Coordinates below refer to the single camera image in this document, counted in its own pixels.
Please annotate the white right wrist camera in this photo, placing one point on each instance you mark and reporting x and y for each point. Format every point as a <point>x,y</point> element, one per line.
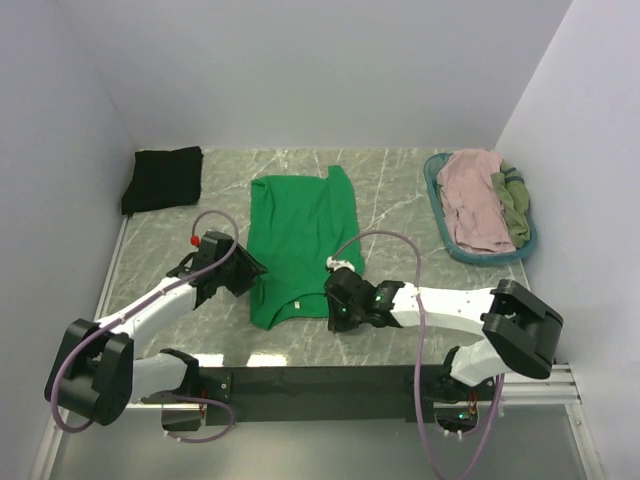
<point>333,264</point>

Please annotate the aluminium frame rail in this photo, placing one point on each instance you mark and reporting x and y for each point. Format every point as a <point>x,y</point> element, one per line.
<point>558,388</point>

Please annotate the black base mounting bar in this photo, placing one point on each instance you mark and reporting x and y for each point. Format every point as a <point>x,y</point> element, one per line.
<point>281,393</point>

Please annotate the pink tank top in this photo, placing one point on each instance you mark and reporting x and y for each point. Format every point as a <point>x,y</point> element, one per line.
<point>473,212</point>

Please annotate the black folded tank top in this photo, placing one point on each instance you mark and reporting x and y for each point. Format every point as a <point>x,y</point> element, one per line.
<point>163,179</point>

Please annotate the teal plastic basket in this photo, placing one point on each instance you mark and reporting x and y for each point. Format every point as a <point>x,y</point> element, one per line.
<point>431,168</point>

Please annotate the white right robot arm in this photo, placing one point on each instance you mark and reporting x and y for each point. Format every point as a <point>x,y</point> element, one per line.
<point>517,332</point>

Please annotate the olive green tank top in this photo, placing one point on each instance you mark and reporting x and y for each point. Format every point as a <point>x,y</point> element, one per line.
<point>512,192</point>

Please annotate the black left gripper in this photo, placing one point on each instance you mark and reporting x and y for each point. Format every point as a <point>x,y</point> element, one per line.
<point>249,268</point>

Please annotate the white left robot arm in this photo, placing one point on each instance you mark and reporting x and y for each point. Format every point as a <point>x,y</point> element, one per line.
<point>97,370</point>

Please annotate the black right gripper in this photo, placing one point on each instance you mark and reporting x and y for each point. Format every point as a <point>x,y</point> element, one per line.
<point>336,323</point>

